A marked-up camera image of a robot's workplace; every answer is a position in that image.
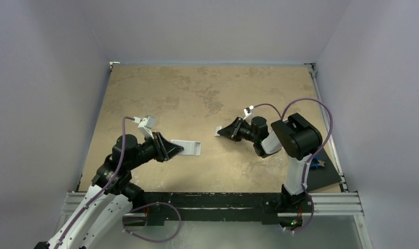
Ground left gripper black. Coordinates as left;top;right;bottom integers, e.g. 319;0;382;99
127;131;183;170

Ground white battery cover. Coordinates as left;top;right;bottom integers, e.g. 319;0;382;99
214;126;222;136

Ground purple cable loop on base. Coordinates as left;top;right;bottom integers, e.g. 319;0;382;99
121;202;182;244

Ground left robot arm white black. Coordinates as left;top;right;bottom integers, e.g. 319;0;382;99
35;132;184;248

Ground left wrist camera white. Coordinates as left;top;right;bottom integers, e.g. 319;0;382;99
134;115;156;138

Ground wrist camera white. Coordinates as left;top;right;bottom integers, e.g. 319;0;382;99
244;105;254;123
134;115;156;138

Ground blue handled pliers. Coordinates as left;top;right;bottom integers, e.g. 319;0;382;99
310;157;326;169

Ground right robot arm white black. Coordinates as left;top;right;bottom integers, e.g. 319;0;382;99
215;113;322;211

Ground aluminium table rail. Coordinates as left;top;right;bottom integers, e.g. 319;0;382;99
304;63;364;217

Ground white remote control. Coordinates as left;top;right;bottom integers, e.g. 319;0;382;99
171;140;201;156

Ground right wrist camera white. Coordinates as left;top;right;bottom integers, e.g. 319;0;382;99
244;105;254;123

